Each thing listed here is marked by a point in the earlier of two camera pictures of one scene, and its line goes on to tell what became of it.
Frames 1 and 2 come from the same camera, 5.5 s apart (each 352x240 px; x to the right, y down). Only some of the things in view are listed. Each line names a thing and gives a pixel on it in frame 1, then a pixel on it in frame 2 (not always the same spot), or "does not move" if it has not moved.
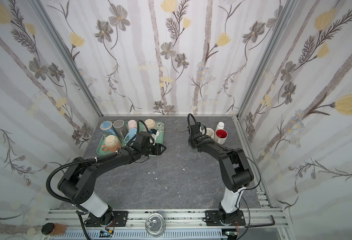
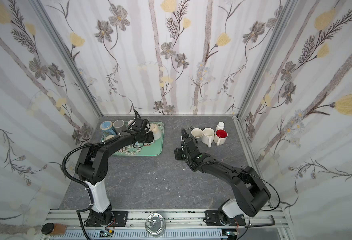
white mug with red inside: x=220 y=136 does not move
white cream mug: x=209 y=132 does not move
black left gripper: x=158 y=149 to x=151 y=137
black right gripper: x=192 y=135 to x=186 y=142
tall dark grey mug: x=120 y=128 does not move
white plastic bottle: x=220 y=126 does not move
